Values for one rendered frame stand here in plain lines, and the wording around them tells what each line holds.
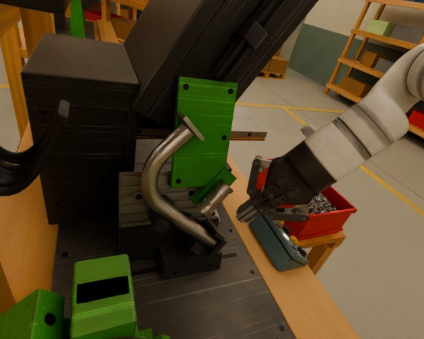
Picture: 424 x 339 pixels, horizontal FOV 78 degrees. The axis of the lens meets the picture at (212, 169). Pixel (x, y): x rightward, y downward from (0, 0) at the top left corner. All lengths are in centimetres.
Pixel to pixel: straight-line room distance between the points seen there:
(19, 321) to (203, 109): 38
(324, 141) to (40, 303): 35
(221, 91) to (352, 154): 25
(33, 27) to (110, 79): 73
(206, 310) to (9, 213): 50
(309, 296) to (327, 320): 5
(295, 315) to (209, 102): 46
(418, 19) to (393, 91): 654
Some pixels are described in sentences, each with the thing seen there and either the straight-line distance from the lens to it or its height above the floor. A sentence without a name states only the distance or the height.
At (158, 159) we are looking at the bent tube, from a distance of 45.
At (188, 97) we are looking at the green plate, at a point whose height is 124.
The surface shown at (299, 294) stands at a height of 90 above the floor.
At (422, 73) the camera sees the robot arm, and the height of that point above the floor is 138.
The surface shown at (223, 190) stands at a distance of 52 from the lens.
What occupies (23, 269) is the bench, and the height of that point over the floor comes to 88.
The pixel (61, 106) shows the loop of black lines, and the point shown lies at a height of 126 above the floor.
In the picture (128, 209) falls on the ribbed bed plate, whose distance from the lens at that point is 55.
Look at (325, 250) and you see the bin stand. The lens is 108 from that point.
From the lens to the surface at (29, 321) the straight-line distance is 29.
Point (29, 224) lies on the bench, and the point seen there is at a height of 88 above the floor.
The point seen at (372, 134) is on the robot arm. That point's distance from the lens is 38.
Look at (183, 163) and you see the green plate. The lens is 51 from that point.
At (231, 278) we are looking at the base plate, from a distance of 62.
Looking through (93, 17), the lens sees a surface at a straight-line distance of 387.
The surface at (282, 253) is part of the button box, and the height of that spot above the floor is 94.
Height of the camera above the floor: 140
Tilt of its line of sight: 33 degrees down
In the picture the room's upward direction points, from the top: 15 degrees clockwise
